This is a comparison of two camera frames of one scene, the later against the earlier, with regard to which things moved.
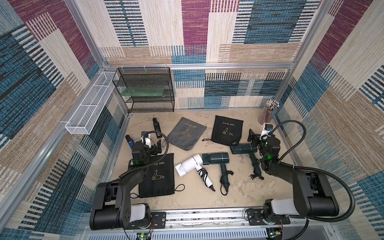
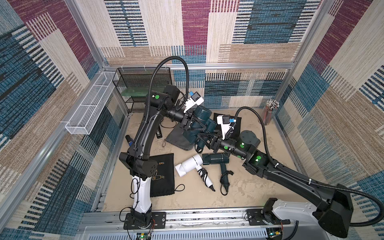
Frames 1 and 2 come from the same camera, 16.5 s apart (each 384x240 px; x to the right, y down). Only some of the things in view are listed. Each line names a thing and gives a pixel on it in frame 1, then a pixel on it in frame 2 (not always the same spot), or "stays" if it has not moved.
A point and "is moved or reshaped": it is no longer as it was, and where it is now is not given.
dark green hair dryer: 250,148 is moved or reshaped
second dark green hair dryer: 219,158 stays
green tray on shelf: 143,91 stays
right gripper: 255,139 → 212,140
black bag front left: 158,178 stays
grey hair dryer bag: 185,134 stays
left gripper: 155,152 → 188,126
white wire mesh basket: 87,112 stays
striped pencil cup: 266,114 stays
